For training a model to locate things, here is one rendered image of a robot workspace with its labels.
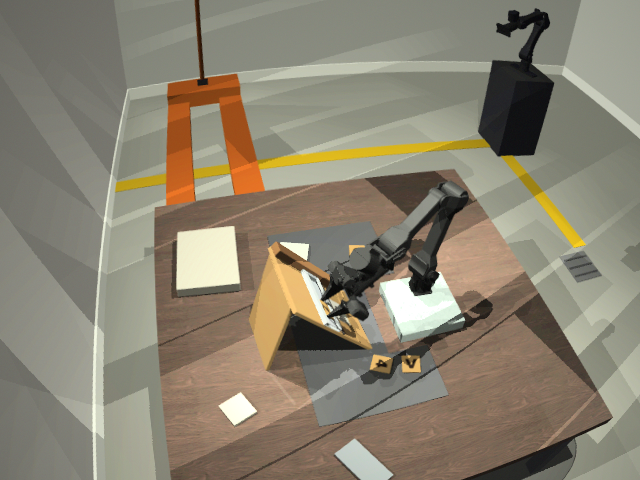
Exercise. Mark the cream flat rectangular block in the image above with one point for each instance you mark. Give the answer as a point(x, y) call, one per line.
point(207, 262)

